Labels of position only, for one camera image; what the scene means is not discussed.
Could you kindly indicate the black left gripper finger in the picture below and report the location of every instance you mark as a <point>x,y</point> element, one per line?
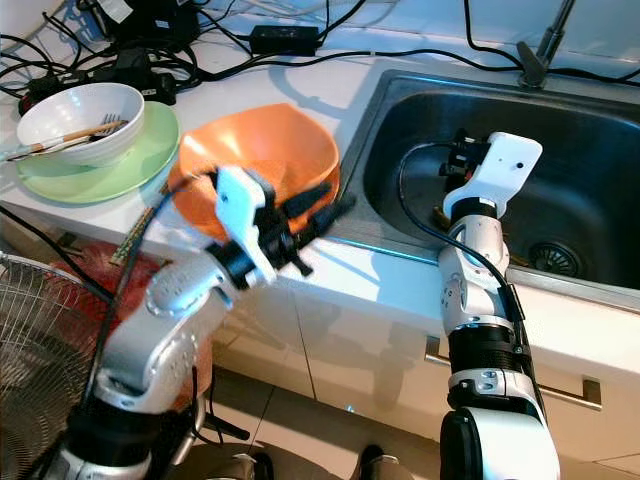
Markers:
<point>330,220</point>
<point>305,195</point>

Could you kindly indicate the gold metal spoon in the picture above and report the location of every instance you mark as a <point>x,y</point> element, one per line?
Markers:
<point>444,214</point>

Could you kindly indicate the orange plastic bowl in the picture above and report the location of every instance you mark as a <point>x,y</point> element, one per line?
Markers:
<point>260,135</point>

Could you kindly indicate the brown patterned chopstick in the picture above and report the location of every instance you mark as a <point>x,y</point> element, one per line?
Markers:
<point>142,227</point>
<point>135,230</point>

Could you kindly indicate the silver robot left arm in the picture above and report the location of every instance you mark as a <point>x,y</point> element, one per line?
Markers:
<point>175,330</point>

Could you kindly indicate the white kitchen cabinet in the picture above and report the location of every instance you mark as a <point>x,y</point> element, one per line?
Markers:
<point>360,350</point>

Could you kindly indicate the stainless steel sink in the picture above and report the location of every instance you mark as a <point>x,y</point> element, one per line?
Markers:
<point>580,150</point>

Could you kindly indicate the round sink drain strainer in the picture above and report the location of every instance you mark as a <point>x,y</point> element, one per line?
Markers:
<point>550,260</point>

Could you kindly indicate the light green plate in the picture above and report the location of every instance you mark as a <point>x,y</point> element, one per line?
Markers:
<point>155,160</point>

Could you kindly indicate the black power adapter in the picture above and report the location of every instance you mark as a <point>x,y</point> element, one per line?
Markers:
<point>285,40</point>

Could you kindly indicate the pale wooden chopstick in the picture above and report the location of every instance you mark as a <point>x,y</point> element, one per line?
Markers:
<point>30,152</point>
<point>55,145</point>

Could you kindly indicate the white ceramic bowl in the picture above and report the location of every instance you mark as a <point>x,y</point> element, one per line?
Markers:
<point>60,100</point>

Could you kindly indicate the black power strip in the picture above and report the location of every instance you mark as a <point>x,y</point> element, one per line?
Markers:
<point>140,78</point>

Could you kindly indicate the silver fork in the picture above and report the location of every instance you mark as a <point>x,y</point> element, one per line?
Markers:
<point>110,123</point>

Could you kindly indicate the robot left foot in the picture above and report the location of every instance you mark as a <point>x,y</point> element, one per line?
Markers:
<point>240,468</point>

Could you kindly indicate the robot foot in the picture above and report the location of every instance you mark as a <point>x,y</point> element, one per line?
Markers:
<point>240,468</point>
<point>380,465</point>

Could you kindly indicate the black electronics box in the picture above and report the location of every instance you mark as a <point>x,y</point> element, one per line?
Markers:
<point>150,20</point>

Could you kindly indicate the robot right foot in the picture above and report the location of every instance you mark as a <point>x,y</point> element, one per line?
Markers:
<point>380,465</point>

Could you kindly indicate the grey standing fan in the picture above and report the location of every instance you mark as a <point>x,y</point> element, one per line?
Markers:
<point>50,350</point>

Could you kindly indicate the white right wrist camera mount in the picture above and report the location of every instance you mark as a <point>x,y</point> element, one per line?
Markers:
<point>500,165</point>

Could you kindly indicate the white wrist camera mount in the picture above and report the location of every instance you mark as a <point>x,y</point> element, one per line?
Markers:
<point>240,205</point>
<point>500,165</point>

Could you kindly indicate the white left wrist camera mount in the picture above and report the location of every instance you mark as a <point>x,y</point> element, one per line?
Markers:
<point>240,205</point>

